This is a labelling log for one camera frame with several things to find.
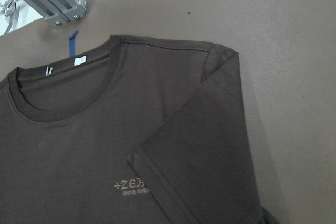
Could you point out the brown t-shirt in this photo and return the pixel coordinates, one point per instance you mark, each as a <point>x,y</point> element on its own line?
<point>137,130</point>

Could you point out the long reacher grabber stick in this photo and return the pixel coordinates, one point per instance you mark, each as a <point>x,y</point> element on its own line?
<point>9,10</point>

